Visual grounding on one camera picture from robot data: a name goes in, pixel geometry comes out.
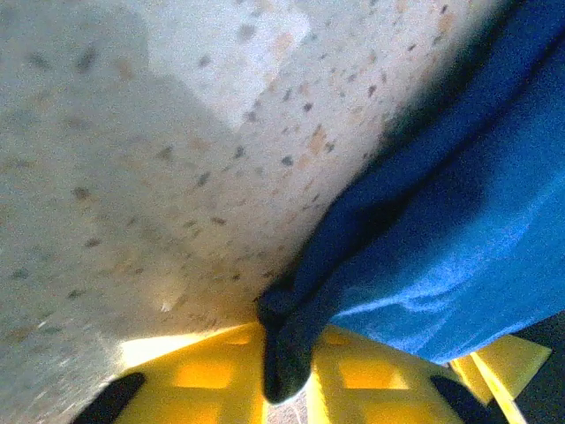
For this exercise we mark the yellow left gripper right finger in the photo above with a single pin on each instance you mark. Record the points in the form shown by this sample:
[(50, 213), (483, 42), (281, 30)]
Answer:
[(375, 402)]

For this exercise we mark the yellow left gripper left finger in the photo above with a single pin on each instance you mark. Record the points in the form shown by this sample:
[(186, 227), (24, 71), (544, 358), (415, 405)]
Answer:
[(198, 397)]

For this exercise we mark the blue t-shirt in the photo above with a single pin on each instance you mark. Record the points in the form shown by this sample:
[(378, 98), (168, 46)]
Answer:
[(441, 221)]

